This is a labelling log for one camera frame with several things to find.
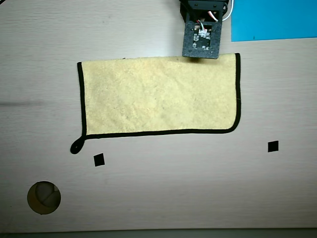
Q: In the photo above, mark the yellow towel with black trim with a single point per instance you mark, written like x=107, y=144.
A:
x=158, y=99

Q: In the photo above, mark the black square tape marker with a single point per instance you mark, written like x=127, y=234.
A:
x=273, y=146
x=99, y=160

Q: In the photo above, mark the blue sheet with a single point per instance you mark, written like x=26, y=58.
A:
x=272, y=19

